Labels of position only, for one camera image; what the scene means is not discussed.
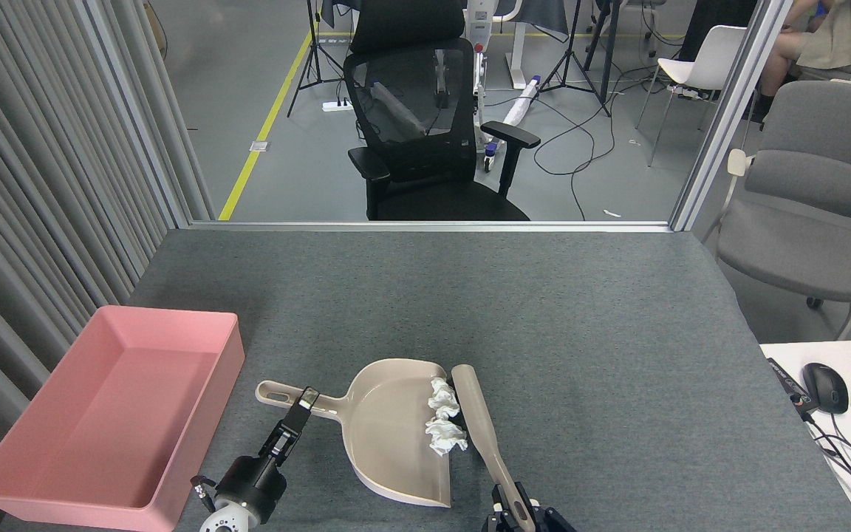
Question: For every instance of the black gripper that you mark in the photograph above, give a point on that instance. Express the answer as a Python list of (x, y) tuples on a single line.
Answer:
[(252, 484)]

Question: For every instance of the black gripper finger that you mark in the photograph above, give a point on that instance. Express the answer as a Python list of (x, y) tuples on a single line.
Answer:
[(555, 521), (496, 523)]

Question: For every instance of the beige plastic dustpan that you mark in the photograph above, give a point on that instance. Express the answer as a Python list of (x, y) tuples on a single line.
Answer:
[(388, 436)]

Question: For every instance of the white paper ball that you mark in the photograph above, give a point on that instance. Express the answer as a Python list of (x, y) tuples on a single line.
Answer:
[(442, 399), (444, 437)]

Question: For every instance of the beige hand brush black bristles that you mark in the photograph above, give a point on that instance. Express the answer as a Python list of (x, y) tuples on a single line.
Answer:
[(473, 414)]

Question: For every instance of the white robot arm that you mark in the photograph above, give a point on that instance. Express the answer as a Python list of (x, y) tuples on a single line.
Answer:
[(227, 519)]

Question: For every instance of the pink plastic bin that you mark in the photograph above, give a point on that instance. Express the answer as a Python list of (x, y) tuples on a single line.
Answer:
[(100, 399)]

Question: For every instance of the flat black device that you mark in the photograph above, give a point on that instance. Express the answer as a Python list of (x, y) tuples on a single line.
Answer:
[(791, 386)]

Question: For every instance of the black mesh office chair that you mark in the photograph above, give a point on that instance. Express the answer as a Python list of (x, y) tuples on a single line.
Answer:
[(433, 199)]

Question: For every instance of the metal floor socket plate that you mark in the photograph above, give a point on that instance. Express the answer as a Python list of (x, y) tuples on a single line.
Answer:
[(258, 145)]

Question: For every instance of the black computer mouse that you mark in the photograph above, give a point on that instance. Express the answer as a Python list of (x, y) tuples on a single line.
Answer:
[(826, 388)]

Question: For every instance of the white power strip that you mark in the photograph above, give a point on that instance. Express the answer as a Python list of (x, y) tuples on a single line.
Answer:
[(337, 106)]

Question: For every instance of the grey padded chair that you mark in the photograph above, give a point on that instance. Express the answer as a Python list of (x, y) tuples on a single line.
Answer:
[(802, 251)]

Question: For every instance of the grey pleated curtain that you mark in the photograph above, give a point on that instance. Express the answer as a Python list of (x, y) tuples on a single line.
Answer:
[(12, 185)]

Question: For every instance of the black tripod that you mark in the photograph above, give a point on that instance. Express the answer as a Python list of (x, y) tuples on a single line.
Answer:
[(314, 44), (570, 44)]

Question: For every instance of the white rolled tube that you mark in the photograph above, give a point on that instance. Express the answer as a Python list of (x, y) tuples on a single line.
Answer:
[(520, 107)]

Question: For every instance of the white stand on wheels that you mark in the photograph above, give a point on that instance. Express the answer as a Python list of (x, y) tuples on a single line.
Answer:
[(479, 22)]

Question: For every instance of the white plastic chair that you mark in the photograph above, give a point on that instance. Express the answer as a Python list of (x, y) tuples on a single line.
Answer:
[(706, 63)]

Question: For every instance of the dark hanging cloth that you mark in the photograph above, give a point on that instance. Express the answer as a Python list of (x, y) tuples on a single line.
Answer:
[(544, 18)]

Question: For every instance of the seated person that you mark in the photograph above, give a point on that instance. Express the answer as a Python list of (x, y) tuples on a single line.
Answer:
[(839, 37)]

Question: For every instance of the silver table edge rail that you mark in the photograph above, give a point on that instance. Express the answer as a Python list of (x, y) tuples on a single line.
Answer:
[(433, 226)]

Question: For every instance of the silver aluminium post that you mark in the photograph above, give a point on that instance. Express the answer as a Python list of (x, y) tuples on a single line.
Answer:
[(728, 111)]

